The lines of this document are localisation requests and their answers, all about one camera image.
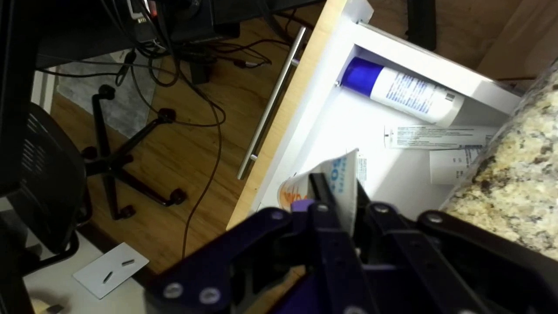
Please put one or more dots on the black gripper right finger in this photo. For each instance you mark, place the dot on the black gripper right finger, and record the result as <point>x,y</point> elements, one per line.
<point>453,268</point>

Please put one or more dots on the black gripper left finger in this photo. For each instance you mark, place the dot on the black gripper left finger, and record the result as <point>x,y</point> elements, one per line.
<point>262,268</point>

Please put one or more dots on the white drawer wooden front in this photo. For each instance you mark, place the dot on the white drawer wooden front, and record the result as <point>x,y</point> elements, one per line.
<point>359,133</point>

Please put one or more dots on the small white paper packet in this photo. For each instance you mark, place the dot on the small white paper packet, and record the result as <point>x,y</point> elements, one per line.
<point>453,167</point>

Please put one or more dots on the long white paper strip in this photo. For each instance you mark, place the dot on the long white paper strip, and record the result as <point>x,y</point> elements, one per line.
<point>436,139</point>

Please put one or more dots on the white card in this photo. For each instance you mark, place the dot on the white card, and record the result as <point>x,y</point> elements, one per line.
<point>110,271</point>

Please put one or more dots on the white tube blue cap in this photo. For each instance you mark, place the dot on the white tube blue cap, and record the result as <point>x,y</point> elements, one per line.
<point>401,90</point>

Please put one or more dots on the black office chair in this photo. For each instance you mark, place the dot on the black office chair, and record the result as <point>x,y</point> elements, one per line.
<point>52,175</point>

